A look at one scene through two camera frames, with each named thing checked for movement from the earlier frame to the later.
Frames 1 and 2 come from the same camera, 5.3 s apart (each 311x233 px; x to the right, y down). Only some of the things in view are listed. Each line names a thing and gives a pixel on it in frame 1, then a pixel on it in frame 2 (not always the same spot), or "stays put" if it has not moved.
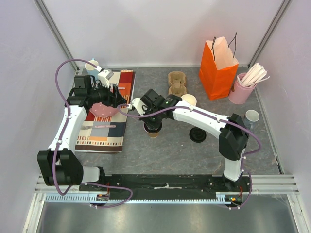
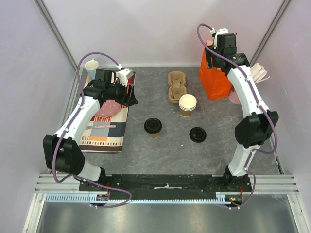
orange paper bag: (218, 68) stays put
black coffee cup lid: (152, 131) stays put
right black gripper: (152, 124) → (210, 57)
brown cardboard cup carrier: (177, 79) stays put
